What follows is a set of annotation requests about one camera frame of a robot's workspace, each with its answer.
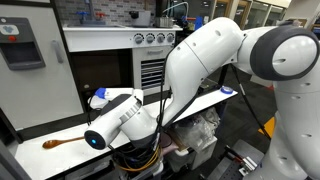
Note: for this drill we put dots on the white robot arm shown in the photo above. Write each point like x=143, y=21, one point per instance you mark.
x=206, y=50

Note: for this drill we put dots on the white bowl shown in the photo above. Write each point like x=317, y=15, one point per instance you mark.
x=94, y=104

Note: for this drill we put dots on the clear plastic bag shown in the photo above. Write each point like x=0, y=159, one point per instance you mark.
x=196, y=130

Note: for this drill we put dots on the blue tape roll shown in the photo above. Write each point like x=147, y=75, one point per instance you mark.
x=226, y=89

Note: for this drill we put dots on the small metal pot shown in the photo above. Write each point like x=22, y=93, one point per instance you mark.
x=163, y=22

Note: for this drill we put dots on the grey toy pot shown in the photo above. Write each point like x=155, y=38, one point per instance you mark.
x=140, y=19

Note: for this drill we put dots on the blue plastic container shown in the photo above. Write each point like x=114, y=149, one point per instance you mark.
x=198, y=23

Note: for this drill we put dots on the white lidded container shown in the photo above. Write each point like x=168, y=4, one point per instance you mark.
x=200, y=156

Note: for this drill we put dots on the toy faucet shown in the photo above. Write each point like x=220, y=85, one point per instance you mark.
x=89, y=15

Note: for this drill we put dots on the wooden spoon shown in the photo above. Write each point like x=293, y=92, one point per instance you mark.
x=60, y=142

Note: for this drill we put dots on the white toy kitchen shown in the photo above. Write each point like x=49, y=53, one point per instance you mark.
x=33, y=93

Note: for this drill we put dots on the black 3D printer frame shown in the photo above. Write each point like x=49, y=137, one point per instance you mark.
x=224, y=75

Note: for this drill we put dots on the aluminium extrusion bracket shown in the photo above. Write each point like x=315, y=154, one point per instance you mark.
x=246, y=161

